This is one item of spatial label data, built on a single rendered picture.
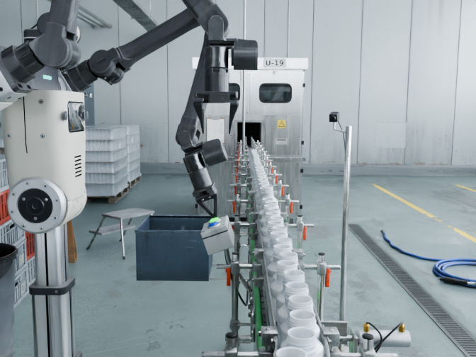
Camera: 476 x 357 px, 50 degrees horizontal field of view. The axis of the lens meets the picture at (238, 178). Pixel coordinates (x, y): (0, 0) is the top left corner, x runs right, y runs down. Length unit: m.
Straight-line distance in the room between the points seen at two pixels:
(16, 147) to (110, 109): 10.77
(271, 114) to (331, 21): 6.10
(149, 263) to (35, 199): 0.85
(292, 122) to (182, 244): 4.35
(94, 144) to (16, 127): 6.74
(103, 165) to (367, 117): 6.47
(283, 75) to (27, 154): 5.12
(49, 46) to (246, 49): 0.45
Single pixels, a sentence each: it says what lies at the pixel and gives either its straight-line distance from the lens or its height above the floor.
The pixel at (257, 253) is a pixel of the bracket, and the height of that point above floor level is 1.11.
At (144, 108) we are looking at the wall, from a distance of 12.05.
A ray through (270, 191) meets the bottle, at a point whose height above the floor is 1.18.
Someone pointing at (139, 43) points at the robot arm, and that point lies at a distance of 1.70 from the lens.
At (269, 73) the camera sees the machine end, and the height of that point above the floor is 1.91.
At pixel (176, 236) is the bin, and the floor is 0.92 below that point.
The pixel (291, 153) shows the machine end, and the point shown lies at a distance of 6.37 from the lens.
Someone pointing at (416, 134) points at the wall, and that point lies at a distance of 12.51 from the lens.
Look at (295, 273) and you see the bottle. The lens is 0.93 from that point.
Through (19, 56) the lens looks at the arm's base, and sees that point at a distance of 1.31.
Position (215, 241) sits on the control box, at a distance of 1.47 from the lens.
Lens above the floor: 1.44
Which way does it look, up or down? 7 degrees down
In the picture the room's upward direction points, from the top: straight up
